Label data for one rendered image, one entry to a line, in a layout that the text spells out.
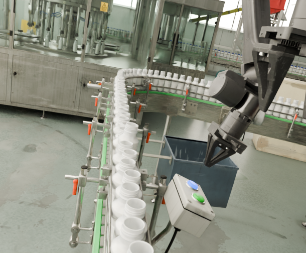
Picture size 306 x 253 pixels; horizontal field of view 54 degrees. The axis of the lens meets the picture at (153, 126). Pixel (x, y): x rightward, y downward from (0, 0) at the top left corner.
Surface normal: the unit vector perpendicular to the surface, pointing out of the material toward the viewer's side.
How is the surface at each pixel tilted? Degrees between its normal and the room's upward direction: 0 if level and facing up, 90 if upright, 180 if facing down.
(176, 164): 90
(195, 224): 90
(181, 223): 90
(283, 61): 111
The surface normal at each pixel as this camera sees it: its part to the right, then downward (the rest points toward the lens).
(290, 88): -0.19, 0.26
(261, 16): 0.29, 0.03
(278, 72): 0.04, 0.63
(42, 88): 0.12, 0.32
